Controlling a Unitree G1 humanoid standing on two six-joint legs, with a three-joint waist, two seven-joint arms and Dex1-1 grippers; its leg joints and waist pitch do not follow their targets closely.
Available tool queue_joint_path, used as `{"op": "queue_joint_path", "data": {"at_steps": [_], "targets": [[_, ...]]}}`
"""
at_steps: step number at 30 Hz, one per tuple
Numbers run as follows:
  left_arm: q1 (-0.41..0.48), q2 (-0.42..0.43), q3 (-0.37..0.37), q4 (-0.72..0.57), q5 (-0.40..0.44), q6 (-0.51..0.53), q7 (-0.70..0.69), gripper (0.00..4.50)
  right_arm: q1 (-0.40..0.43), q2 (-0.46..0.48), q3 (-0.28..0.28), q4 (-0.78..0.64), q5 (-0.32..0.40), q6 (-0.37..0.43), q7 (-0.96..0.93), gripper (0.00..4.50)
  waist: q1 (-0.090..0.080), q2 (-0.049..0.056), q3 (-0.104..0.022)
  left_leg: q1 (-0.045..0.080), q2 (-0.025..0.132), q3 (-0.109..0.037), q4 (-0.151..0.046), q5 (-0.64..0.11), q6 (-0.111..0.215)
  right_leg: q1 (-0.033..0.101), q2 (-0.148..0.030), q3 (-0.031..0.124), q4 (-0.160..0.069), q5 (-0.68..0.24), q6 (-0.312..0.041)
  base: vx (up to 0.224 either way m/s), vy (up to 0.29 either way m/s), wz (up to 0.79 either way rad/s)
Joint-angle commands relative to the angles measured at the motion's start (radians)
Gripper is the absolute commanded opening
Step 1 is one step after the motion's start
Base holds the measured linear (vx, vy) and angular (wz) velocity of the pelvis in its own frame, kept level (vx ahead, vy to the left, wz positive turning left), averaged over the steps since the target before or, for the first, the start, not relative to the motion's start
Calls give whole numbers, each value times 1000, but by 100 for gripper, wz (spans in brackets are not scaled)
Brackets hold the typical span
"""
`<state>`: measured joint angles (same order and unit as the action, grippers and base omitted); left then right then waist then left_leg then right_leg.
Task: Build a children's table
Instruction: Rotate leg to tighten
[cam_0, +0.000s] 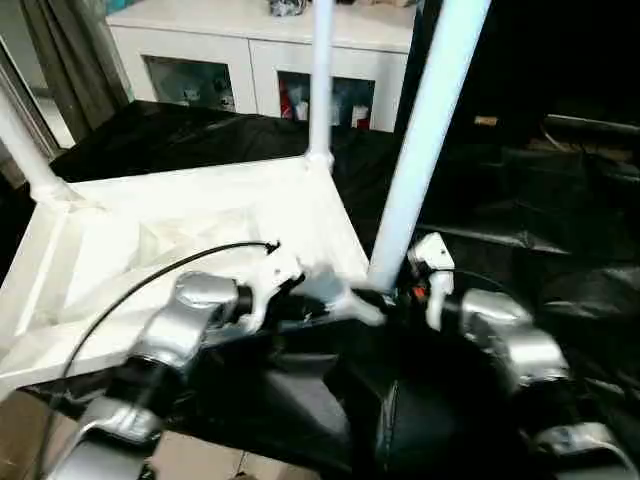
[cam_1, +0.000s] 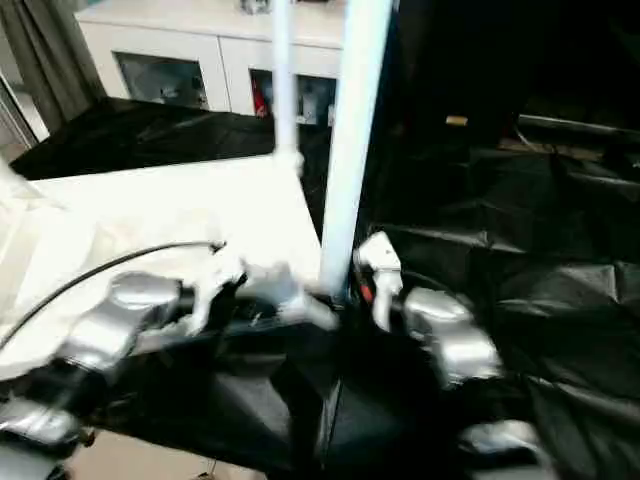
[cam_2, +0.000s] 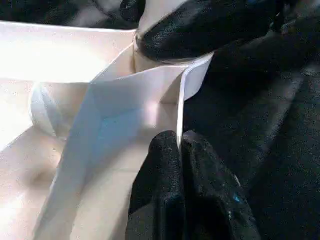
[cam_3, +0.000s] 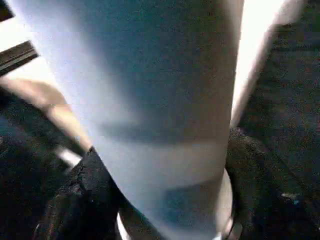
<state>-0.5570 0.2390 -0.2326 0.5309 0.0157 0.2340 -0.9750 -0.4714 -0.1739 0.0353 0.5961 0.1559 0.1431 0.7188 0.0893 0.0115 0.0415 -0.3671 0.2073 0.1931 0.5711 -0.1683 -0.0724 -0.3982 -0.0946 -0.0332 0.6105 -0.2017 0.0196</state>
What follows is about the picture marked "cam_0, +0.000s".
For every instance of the white plastic table top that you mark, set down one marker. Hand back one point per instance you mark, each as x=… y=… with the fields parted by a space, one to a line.
x=150 y=220

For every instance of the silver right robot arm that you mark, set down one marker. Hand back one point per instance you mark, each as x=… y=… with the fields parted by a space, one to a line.
x=510 y=340

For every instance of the white plastic table leg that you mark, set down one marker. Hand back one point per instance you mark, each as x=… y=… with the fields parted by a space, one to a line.
x=320 y=80
x=430 y=120
x=25 y=150

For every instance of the white cabinet with glass doors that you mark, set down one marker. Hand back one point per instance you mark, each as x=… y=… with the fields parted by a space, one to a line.
x=220 y=45

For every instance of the grey curtain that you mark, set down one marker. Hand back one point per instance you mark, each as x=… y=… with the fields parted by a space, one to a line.
x=75 y=60

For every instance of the black plastic mat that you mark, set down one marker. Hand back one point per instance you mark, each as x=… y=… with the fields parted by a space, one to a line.
x=540 y=260

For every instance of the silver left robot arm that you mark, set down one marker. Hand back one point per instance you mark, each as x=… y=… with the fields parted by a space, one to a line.
x=180 y=320

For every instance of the black cabinet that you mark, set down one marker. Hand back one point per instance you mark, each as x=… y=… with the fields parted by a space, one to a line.
x=550 y=55

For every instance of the red bottle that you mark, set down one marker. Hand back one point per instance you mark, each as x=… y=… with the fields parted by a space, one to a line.
x=286 y=100

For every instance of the grey object on cabinet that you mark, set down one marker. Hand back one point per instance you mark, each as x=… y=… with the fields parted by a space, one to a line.
x=287 y=6

